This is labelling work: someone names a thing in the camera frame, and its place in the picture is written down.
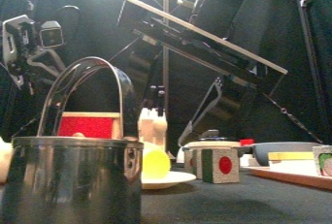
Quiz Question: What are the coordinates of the small red block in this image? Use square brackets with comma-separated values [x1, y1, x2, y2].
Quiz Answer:
[238, 138, 255, 147]

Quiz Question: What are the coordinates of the white pot with lid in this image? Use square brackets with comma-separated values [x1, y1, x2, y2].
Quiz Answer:
[175, 129, 243, 165]

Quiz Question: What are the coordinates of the white toy bottle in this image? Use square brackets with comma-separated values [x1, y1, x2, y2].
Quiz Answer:
[137, 107, 169, 153]

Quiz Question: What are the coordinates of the sushi block red dot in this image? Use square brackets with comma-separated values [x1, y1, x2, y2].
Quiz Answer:
[199, 146, 240, 185]
[183, 147, 203, 175]

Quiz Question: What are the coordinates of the grey bowl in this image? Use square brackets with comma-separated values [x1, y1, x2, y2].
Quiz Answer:
[251, 141, 323, 167]

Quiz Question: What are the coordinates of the red wooden box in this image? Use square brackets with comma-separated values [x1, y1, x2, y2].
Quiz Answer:
[57, 111, 123, 141]

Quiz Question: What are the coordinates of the yellow flat block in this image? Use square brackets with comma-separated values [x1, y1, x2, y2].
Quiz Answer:
[267, 151, 314, 162]

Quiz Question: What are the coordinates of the yellow toy lemon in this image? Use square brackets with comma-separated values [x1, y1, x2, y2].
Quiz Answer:
[141, 142, 172, 180]

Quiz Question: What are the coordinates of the white flat block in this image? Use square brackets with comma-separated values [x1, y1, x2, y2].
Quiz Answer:
[267, 159, 317, 176]

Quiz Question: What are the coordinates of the white plate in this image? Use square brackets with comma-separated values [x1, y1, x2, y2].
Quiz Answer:
[140, 170, 198, 191]

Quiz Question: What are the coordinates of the wooden cutting board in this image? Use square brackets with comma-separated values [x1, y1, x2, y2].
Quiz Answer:
[243, 165, 332, 191]

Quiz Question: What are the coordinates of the sushi roll toy green pink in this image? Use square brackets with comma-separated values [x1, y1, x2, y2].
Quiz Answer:
[310, 144, 332, 177]

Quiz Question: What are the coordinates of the white rounded toy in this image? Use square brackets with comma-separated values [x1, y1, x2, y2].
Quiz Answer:
[0, 136, 15, 184]

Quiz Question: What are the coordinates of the vertical metal frame pole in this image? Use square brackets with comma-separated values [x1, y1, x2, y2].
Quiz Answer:
[161, 0, 171, 88]

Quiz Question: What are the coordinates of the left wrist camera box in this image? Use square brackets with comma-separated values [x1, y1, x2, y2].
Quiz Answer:
[38, 20, 65, 48]

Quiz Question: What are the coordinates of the thin tension wire with turnbuckle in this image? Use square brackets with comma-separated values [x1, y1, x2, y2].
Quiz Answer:
[260, 92, 323, 145]

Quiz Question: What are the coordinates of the slanted black frame bar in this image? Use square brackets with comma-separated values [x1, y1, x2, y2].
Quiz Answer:
[291, 0, 330, 139]

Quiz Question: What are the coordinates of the steel pot with handle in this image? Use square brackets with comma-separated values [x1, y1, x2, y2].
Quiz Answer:
[0, 55, 145, 224]

